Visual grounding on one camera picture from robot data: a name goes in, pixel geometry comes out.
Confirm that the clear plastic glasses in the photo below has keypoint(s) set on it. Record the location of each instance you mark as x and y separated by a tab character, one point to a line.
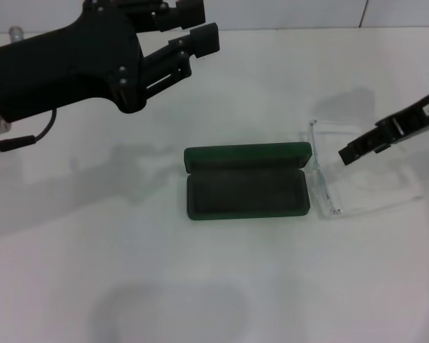
321	178

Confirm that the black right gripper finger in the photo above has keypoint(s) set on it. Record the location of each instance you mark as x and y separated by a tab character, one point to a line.
357	146

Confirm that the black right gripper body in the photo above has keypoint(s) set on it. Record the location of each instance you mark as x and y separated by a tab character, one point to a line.
414	118

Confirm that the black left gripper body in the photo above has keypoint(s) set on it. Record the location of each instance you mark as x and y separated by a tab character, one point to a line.
57	64

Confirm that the green glasses case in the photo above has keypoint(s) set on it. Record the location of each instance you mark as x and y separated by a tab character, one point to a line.
246	193

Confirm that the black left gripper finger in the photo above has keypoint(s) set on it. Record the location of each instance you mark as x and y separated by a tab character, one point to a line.
186	12
203	41

